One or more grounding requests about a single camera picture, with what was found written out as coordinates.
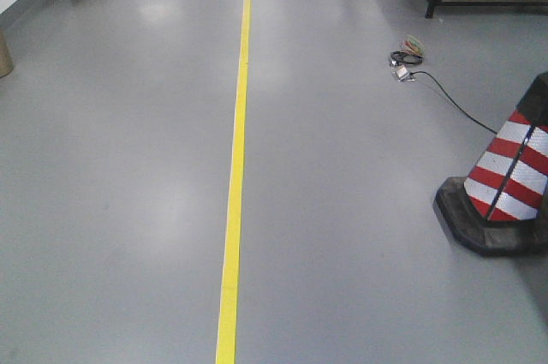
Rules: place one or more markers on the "red white traffic cone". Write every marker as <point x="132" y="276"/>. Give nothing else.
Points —
<point x="500" y="207"/>

